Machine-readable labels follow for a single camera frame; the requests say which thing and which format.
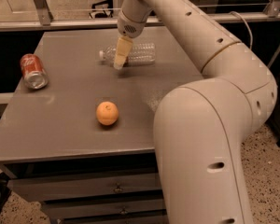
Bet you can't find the orange fruit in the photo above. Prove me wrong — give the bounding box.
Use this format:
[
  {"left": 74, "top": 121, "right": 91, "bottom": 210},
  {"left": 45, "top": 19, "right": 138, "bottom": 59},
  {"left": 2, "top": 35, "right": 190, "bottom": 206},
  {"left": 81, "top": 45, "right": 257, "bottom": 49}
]
[{"left": 96, "top": 102, "right": 119, "bottom": 126}]

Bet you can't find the white cable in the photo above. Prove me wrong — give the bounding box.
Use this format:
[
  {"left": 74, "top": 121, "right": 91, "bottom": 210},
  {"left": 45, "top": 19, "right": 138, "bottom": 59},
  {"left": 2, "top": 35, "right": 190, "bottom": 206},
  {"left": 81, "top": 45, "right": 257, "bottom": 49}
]
[{"left": 229, "top": 10, "right": 254, "bottom": 49}]

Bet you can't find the clear plastic water bottle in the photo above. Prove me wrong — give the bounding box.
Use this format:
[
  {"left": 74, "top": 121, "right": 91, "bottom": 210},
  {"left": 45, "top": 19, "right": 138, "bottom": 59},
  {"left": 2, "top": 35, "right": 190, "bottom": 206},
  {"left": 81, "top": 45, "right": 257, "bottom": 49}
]
[{"left": 99, "top": 43, "right": 156, "bottom": 66}]

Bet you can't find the red soda can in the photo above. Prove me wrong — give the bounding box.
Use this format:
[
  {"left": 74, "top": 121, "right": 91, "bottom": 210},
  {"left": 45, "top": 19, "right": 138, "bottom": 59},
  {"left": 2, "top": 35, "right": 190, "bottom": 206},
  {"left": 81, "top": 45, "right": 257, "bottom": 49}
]
[{"left": 20, "top": 54, "right": 49, "bottom": 90}]

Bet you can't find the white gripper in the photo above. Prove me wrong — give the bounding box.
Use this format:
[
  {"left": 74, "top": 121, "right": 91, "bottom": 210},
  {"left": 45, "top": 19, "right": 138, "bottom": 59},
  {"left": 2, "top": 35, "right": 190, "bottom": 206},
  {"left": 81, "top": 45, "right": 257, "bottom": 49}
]
[{"left": 113, "top": 10, "right": 147, "bottom": 70}]

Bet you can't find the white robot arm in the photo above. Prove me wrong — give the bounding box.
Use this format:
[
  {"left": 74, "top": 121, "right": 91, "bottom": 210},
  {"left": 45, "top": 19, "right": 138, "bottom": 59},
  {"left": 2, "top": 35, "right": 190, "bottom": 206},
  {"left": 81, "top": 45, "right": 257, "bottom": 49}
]
[{"left": 118, "top": 0, "right": 277, "bottom": 224}]

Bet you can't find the black office chair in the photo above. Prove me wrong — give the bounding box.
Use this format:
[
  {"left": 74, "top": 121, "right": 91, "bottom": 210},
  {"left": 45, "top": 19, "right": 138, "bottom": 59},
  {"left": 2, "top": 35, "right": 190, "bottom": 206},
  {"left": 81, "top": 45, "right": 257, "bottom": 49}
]
[{"left": 90, "top": 0, "right": 114, "bottom": 18}]

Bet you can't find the grey drawer cabinet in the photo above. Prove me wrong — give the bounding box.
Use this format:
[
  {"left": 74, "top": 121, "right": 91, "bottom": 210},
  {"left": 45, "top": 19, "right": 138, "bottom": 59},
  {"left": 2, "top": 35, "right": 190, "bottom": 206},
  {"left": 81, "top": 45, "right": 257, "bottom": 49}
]
[{"left": 0, "top": 27, "right": 202, "bottom": 224}]

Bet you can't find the metal railing frame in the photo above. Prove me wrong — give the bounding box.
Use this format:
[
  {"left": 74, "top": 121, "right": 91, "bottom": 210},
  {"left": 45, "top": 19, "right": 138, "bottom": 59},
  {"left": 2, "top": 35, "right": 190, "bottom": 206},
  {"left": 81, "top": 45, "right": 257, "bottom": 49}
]
[{"left": 0, "top": 0, "right": 280, "bottom": 31}]

